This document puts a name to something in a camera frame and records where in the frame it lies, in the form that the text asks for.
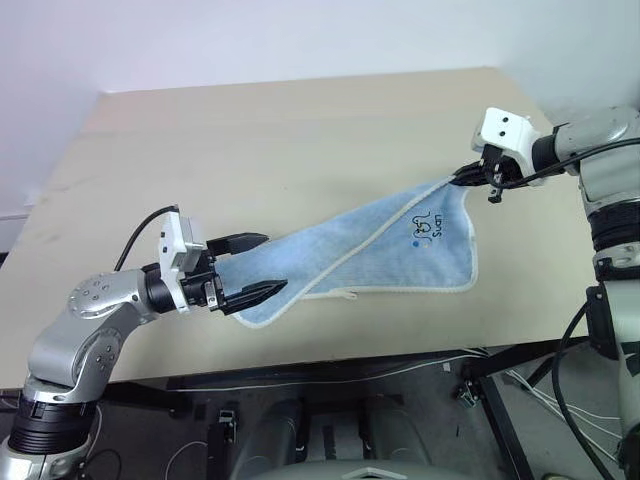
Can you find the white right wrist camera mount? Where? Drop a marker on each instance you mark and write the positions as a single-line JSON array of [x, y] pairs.
[[505, 127]]

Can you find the black clamp with silver latch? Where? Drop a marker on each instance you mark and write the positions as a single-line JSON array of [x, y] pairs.
[[222, 440]]

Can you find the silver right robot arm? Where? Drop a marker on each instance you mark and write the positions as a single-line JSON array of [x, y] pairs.
[[607, 165]]

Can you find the black table frame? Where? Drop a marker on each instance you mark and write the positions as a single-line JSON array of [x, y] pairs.
[[325, 370]]

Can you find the grey robot torso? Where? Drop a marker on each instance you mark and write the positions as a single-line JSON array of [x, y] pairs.
[[367, 471]]

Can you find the light blue towel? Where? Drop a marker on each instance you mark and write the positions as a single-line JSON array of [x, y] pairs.
[[390, 260]]

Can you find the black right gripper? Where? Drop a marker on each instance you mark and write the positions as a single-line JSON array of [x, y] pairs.
[[497, 167]]

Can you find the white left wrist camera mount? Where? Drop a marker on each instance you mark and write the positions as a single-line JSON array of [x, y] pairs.
[[177, 240]]

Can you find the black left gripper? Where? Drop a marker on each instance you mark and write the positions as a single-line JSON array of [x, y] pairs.
[[205, 285]]

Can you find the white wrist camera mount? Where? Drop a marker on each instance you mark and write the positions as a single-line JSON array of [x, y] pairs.
[[505, 127], [177, 240]]

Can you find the silver metal latch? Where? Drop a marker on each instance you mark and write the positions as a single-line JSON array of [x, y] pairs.
[[466, 395]]

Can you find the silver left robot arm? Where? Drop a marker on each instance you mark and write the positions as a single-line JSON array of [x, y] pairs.
[[75, 340]]

